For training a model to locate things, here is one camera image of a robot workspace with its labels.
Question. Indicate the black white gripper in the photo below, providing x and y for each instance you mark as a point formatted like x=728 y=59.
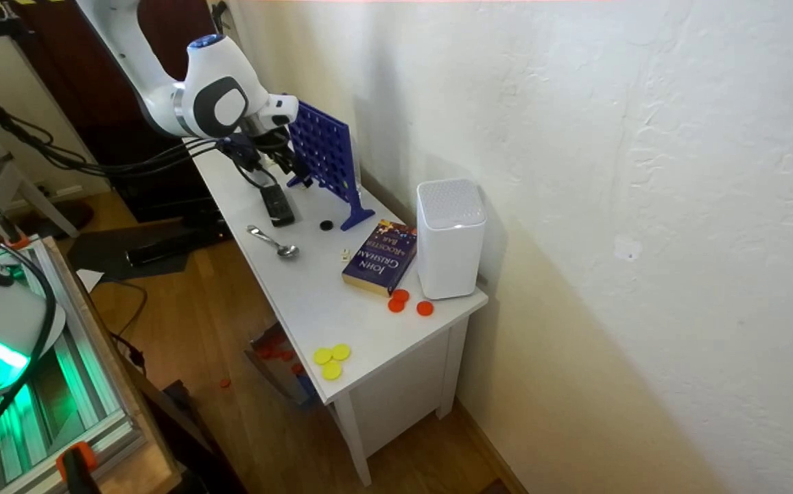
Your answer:
x=247 y=152

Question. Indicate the blue connect four gameboard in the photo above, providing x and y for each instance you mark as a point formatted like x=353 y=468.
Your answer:
x=326 y=146

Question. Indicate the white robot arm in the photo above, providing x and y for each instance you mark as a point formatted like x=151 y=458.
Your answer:
x=217 y=96

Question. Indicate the yellow game chips pile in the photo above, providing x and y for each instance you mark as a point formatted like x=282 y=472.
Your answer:
x=330 y=360

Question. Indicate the black remote control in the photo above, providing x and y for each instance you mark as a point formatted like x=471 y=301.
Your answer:
x=279 y=207

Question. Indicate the metal spoon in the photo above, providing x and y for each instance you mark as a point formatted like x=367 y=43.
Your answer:
x=283 y=251

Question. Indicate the white side table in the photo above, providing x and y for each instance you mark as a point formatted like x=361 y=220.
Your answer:
x=403 y=365

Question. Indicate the purple book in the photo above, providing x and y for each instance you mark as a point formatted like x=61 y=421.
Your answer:
x=382 y=258

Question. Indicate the white rectangular container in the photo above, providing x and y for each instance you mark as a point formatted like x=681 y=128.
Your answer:
x=451 y=228

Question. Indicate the red game chip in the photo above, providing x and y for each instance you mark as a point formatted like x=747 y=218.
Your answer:
x=398 y=301
x=426 y=309

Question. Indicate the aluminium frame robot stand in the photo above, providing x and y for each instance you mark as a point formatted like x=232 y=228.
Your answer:
x=75 y=395

